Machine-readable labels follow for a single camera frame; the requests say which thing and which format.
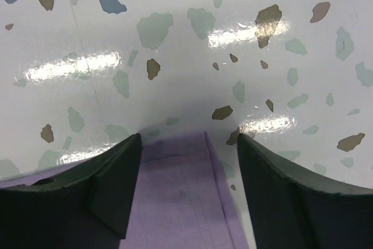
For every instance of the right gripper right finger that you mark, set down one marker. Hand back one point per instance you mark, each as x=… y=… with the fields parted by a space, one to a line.
x=293 y=207

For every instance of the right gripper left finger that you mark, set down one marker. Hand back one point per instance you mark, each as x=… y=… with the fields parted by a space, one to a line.
x=87 y=206

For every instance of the purple t shirt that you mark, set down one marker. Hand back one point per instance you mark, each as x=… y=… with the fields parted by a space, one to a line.
x=181 y=198

